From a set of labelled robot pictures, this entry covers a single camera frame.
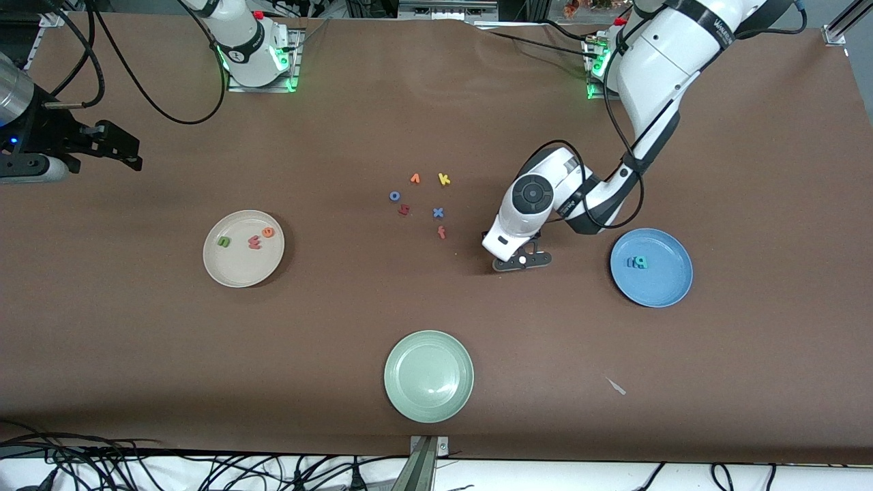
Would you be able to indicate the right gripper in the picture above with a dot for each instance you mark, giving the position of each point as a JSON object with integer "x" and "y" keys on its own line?
{"x": 49, "y": 133}

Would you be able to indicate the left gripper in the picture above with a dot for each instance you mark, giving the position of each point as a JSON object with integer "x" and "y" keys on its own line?
{"x": 483, "y": 234}

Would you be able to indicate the pink foam letter w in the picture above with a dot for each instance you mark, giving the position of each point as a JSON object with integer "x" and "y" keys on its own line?
{"x": 255, "y": 243}

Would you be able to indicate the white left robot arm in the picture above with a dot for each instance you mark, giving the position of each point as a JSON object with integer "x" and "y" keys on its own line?
{"x": 661, "y": 61}

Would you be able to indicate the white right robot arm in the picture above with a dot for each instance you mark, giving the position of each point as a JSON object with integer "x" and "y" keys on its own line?
{"x": 249, "y": 48}

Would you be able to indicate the blue plate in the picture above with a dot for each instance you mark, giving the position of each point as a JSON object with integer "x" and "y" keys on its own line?
{"x": 661, "y": 279}

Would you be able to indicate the white tape scrap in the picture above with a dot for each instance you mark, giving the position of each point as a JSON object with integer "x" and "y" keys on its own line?
{"x": 616, "y": 386}

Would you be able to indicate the pale green plate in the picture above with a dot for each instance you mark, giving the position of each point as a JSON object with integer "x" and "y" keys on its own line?
{"x": 428, "y": 376}

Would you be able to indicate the beige plate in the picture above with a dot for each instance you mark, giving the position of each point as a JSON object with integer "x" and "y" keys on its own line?
{"x": 239, "y": 266}

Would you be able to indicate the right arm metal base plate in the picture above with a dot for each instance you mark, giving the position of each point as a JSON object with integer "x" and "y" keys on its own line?
{"x": 262, "y": 89}

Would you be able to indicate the grey metal rail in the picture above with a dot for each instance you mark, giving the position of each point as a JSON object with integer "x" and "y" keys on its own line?
{"x": 443, "y": 8}

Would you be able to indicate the aluminium camera pole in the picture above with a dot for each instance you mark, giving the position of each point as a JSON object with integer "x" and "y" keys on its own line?
{"x": 419, "y": 470}

